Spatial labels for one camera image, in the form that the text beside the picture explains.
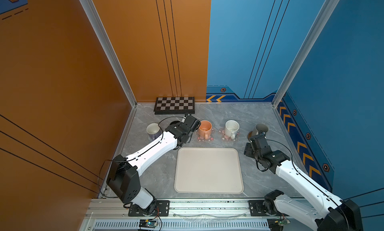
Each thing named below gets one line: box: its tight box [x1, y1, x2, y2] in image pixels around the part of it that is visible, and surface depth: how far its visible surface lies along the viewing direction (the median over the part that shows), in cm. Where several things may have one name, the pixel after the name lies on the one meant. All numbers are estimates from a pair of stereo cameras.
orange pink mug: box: [198, 120, 213, 140], surface depth 96 cm
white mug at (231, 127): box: [224, 119, 240, 140], surface depth 98 cm
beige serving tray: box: [174, 147, 244, 194], surface depth 86 cm
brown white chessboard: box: [153, 97, 195, 115], surface depth 118 cm
